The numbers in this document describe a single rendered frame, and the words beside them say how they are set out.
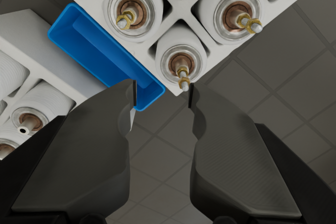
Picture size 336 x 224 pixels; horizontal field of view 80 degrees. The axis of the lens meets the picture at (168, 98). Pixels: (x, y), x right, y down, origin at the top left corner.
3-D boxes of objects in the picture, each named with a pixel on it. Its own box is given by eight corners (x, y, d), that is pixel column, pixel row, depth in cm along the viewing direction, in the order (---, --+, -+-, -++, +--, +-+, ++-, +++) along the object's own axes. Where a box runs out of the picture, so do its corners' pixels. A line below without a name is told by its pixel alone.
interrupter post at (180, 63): (177, 56, 36) (178, 62, 33) (189, 60, 36) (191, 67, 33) (172, 68, 37) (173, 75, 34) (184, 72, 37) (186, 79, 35)
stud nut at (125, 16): (128, 31, 27) (127, 32, 26) (116, 26, 26) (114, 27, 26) (132, 16, 26) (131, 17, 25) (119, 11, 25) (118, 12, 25)
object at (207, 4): (198, 30, 51) (212, 53, 35) (189, -11, 46) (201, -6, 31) (236, 19, 50) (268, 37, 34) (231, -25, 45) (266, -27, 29)
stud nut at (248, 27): (245, 34, 27) (247, 35, 26) (244, 21, 26) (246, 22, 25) (260, 29, 27) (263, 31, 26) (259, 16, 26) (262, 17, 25)
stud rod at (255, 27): (236, 22, 31) (254, 34, 25) (235, 16, 31) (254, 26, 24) (243, 20, 31) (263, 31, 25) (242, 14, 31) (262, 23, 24)
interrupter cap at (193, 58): (168, 37, 34) (168, 38, 34) (209, 51, 35) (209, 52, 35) (155, 76, 38) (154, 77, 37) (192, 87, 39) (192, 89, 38)
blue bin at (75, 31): (66, 25, 57) (43, 35, 46) (89, -5, 53) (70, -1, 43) (144, 93, 68) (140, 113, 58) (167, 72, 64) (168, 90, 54)
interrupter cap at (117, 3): (147, 43, 35) (147, 45, 34) (103, 27, 33) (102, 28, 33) (162, -2, 31) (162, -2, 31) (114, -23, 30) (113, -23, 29)
